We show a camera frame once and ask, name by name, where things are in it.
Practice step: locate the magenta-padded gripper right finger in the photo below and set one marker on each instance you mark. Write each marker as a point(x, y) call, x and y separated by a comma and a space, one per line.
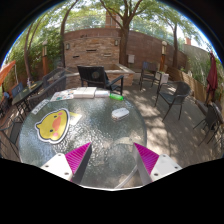
point(146, 156)

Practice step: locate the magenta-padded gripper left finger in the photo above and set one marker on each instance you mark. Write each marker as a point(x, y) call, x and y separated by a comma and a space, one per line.
point(78, 156)

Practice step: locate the white computer mouse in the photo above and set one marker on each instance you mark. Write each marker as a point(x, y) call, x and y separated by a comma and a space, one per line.
point(120, 113)

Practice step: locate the yellow duck-shaped mouse pad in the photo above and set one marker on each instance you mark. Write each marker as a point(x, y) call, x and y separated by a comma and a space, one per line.
point(53, 126)

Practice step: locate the yellow card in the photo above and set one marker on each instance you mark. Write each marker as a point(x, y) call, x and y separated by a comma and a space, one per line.
point(75, 118)

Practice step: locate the colourful sticker sheet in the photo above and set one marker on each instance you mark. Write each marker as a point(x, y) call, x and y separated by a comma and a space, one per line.
point(62, 95)

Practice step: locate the open white book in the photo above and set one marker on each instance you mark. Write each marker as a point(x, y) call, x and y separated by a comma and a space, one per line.
point(84, 92)

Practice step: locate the green bottle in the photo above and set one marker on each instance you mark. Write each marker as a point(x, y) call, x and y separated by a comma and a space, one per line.
point(116, 97)

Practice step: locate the small white box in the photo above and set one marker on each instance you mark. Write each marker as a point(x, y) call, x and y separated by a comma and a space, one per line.
point(102, 93)

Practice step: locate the dark mesh metal chair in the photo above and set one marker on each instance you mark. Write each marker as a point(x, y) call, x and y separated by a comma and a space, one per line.
point(180, 90)
point(15, 130)
point(211, 116)

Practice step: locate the dark wicker bench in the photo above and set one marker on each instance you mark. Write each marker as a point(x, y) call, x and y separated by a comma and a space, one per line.
point(53, 85)

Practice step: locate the dark round side table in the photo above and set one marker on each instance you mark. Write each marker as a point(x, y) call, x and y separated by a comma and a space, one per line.
point(26, 92)

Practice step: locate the black slatted chair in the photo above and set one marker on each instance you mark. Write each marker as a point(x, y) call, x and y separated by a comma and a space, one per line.
point(91, 75)

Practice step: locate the wooden fence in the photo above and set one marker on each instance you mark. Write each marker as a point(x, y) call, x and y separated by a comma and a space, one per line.
point(190, 81)

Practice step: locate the clear bottle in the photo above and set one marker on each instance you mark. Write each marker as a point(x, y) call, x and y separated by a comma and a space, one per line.
point(29, 84)

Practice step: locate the dark metal patio chair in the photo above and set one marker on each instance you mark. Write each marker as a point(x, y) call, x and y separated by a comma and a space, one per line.
point(148, 68)

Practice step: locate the blue chair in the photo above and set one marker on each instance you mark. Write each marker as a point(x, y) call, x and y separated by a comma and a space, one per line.
point(16, 89)

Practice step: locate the closed maroon parasol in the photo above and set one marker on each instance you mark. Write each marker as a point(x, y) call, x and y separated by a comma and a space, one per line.
point(212, 78)

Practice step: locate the orange parasol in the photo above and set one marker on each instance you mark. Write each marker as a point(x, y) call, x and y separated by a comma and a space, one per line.
point(6, 70)

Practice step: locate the white wall box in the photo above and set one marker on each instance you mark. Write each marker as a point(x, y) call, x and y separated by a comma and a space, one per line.
point(131, 58)

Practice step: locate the orange lamp post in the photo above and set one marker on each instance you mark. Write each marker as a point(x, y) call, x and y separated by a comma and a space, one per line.
point(45, 58)
point(163, 53)

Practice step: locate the wall lantern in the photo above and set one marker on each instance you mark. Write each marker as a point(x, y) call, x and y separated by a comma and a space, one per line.
point(67, 46)
point(116, 42)

